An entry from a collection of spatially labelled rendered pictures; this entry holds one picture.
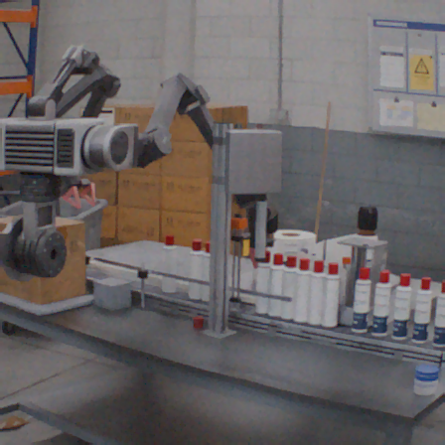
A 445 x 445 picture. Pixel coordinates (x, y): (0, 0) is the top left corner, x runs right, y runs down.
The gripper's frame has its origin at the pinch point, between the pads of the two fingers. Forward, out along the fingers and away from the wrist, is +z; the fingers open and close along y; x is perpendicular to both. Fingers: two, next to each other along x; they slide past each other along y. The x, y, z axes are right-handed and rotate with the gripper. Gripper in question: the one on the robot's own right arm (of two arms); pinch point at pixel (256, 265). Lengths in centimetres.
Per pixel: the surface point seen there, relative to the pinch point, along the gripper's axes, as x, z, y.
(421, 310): 10, 3, -68
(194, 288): 8.5, 9.1, 19.4
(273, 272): 8.8, -1.2, -12.7
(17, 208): -123, 24, 276
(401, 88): -404, -58, 132
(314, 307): 9.4, 7.7, -28.9
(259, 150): 16.5, -40.2, -11.8
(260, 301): 8.4, 9.2, -7.8
